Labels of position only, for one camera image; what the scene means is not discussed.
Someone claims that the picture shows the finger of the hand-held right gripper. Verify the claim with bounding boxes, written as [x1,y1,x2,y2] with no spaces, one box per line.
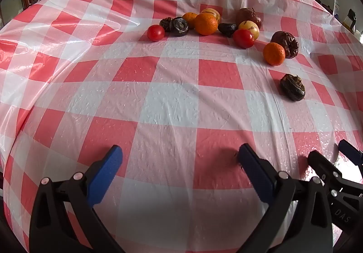
[338,139,363,174]
[307,150,346,187]

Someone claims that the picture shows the small orange mandarin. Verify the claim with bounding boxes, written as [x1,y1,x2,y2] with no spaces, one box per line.
[182,12,198,29]

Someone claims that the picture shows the dark wrinkled dried fruit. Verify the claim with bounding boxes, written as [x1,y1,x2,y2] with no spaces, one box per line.
[280,74,306,102]

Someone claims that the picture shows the wrinkled red apple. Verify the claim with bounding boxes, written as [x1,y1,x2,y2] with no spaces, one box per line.
[236,8,262,29]
[270,31,299,59]

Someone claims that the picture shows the large orange mandarin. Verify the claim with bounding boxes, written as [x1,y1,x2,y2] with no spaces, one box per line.
[194,13,218,36]

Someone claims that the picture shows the red tomato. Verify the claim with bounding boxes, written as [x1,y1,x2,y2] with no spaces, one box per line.
[147,25,165,42]
[233,29,255,49]

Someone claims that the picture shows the dark round dried fruit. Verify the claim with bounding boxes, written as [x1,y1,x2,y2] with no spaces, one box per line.
[169,17,189,37]

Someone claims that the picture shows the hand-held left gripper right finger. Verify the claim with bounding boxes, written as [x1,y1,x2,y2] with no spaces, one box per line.
[238,143,334,253]

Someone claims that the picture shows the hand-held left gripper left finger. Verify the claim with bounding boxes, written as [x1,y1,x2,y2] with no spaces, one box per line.
[29,144,125,253]

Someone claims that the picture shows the red checked plastic tablecloth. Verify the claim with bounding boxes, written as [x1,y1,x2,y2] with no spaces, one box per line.
[0,0,363,253]

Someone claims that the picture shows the small yellow striped pepino melon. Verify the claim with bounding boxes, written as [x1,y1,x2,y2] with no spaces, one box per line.
[201,8,221,23]

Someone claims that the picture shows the large yellow striped pepino melon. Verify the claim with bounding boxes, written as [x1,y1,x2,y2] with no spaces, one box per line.
[238,21,260,40]

